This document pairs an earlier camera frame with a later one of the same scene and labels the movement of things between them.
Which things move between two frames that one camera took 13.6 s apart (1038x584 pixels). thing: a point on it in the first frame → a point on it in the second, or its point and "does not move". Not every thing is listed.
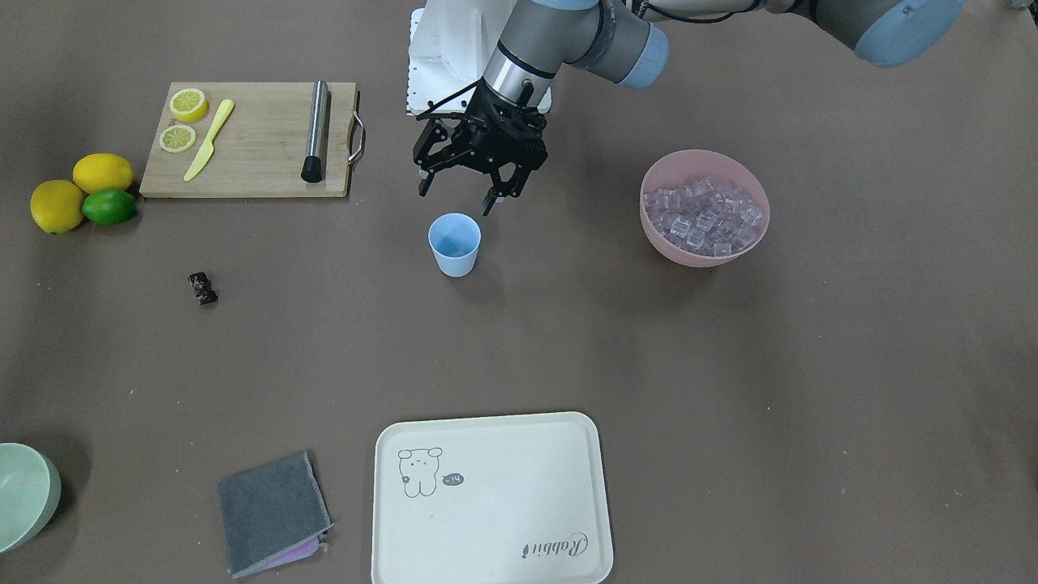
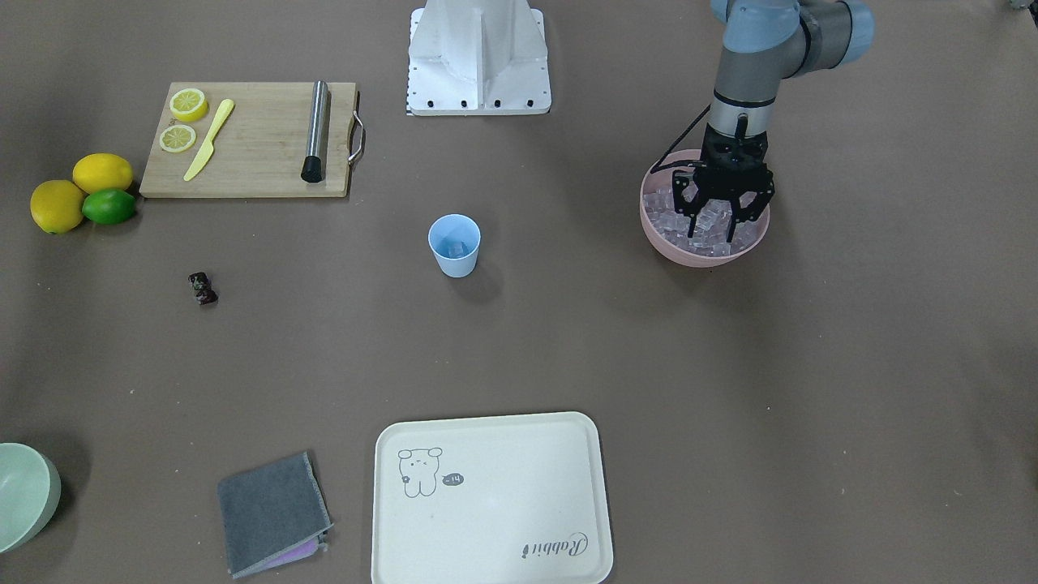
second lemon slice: x=178 y=139 does not move
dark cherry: x=200 y=283 does not move
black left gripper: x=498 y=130 → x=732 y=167
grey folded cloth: x=272 y=515 does not move
